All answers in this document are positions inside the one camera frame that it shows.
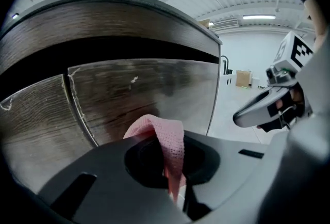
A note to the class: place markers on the black bathtub faucet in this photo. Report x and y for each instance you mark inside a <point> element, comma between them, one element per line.
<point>225,65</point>

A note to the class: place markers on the black top vanity cabinet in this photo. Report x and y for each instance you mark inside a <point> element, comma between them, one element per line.
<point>103,21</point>

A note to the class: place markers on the person's right hand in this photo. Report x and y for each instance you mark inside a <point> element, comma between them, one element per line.
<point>296,95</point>

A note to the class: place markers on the cardboard box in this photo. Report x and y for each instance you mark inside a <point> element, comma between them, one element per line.
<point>243,78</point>

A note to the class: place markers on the white air conditioner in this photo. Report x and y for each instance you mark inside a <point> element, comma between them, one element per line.
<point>224,23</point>

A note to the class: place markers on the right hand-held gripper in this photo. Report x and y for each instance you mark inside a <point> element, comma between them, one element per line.
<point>294,50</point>

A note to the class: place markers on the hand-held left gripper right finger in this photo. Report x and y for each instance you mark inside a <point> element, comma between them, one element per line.
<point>232,166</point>

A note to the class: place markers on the white bathtub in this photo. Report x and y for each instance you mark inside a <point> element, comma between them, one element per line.
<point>228,82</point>

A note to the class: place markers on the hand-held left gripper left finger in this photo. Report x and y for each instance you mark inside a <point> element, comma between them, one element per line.
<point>103,179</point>

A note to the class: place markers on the pink cloth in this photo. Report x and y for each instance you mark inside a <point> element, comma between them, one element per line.
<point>167,140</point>

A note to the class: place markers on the person's right forearm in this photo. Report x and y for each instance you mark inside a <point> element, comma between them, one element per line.
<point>315,21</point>

